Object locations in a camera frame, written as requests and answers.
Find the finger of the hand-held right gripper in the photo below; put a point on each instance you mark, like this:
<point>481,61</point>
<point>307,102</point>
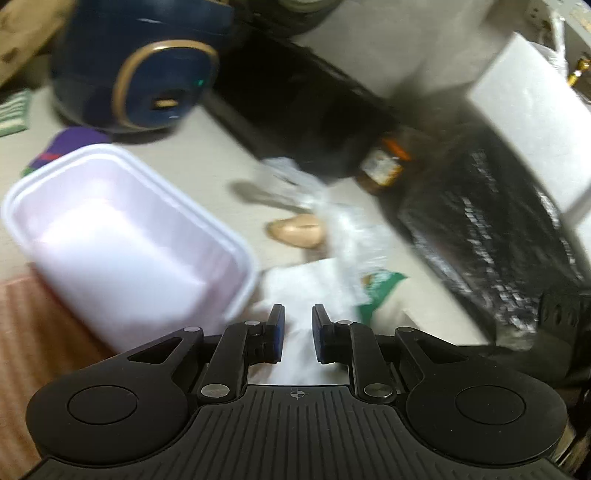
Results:
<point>563,318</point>

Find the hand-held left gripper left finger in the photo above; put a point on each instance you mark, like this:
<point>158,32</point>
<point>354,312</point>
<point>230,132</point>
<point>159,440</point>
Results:
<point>277,332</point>

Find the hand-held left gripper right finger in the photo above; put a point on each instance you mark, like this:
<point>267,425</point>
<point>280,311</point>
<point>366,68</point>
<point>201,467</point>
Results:
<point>319,334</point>

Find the white plastic wrapper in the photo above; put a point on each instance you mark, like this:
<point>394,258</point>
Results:
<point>314,290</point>

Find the green snack packet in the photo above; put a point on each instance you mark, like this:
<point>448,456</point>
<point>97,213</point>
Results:
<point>383,288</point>

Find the white plastic food container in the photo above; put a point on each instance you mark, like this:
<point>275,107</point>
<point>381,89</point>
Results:
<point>115,240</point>

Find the beige bread piece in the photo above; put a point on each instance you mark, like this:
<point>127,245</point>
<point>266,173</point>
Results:
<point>295,229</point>

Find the clear plastic bag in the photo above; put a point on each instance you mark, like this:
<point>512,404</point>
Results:
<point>351,230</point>

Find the white foam box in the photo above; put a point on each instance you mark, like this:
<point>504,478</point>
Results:
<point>531,115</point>

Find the pink striped cloth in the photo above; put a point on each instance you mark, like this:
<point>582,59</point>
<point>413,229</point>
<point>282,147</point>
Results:
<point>32,332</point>

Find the brass gas valve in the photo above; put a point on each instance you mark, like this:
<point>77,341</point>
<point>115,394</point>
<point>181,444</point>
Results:
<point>578,74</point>

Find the blue rice cooker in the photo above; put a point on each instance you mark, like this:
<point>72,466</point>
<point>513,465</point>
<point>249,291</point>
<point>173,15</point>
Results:
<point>101,60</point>

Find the green striped cloth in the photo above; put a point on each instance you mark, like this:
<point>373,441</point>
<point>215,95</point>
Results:
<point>14,113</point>

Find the round wooden cutting board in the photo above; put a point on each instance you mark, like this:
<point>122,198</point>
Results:
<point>23,32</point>

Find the white wall outlet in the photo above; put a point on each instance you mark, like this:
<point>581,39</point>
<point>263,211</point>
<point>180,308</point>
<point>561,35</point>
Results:
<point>540,9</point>

